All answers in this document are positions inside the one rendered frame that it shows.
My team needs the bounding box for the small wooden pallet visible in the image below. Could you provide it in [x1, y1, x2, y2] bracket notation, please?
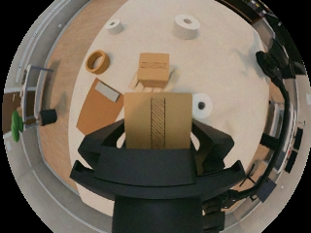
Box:
[128, 65, 181, 92]

